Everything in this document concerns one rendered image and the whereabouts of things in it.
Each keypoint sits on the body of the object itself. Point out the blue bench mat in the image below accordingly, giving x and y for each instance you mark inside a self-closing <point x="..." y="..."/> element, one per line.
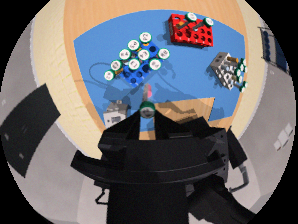
<point x="185" y="75"/>

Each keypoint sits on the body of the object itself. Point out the white tube cap with printed label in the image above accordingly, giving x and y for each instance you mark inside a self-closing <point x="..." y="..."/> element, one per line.
<point x="155" y="64"/>

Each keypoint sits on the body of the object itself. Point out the red tube rack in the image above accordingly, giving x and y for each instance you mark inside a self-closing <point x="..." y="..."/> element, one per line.
<point x="175" y="33"/>

